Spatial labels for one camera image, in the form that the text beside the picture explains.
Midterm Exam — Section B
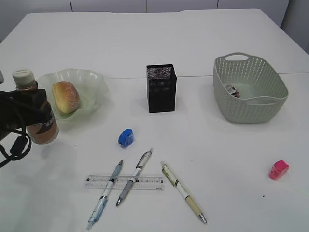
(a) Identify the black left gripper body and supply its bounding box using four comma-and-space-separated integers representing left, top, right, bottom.
0, 89, 47, 139

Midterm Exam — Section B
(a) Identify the brown coffee bottle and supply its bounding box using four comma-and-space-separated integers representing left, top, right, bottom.
12, 69, 58, 145

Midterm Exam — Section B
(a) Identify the sugared bread roll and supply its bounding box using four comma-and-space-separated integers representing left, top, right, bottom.
52, 81, 80, 114

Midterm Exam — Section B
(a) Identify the pink white paper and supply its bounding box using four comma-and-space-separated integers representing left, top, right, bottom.
225, 84, 240, 98

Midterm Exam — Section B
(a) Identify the pale green glass plate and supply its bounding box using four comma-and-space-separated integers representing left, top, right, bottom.
37, 68, 109, 121

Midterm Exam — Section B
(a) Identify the blue pencil sharpener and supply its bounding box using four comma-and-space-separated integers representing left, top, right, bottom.
118, 128, 134, 147

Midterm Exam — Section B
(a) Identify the light blue pen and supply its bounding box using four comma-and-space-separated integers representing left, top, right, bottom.
86, 160, 123, 231

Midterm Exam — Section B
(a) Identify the grey white pen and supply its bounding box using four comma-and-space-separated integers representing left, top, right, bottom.
116, 148, 153, 207

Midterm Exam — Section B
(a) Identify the black mesh pen holder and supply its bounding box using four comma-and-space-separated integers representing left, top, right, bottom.
146, 64, 177, 113

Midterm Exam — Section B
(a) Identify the beige green pen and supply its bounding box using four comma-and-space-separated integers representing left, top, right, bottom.
160, 161, 207, 224

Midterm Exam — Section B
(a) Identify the green woven plastic basket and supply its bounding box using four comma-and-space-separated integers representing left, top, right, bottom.
213, 52, 289, 124

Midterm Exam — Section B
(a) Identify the pink pencil sharpener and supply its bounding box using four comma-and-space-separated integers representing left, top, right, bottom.
268, 160, 290, 180

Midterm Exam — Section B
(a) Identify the clear plastic ruler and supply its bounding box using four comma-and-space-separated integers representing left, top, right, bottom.
83, 175, 166, 190

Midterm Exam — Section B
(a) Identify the black cable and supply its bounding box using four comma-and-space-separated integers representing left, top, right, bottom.
0, 125, 32, 169

